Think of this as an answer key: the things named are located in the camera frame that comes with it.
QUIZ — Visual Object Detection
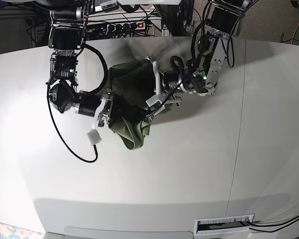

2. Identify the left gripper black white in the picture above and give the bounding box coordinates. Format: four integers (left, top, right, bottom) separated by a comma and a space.
146, 57, 181, 110

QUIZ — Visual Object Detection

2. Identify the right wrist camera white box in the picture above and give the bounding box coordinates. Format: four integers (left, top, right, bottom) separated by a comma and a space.
87, 128, 102, 146

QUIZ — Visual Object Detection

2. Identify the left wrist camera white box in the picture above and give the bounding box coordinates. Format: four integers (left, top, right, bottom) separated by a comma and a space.
149, 102, 165, 115

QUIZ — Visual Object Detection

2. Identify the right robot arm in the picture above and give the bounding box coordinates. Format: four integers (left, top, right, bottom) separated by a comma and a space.
33, 0, 113, 127

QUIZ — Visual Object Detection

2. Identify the green T-shirt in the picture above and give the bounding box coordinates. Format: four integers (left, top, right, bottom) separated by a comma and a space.
105, 59, 155, 150

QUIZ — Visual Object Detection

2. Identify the black power strip red switch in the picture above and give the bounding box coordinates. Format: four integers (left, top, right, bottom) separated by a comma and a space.
102, 21, 146, 32

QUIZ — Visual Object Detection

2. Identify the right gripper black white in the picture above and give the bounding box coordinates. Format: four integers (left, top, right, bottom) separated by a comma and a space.
74, 91, 114, 129

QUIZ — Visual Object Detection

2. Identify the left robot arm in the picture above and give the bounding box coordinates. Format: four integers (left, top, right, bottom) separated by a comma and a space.
146, 0, 256, 117

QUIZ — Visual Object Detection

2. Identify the table cable grommet with brush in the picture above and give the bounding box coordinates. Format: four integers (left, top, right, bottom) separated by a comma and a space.
194, 214, 255, 236

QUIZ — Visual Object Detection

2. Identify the black cable at grommet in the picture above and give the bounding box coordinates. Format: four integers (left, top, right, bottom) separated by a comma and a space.
249, 213, 299, 233

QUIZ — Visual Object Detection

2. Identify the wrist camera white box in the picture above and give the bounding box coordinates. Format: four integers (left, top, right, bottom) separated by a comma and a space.
87, 128, 102, 146
149, 102, 165, 115

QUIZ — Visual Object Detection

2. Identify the grey table leg column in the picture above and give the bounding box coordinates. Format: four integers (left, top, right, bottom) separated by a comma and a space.
154, 4, 179, 36

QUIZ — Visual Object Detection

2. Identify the camera black cable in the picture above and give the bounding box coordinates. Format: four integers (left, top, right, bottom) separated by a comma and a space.
142, 82, 187, 119
46, 82, 99, 163

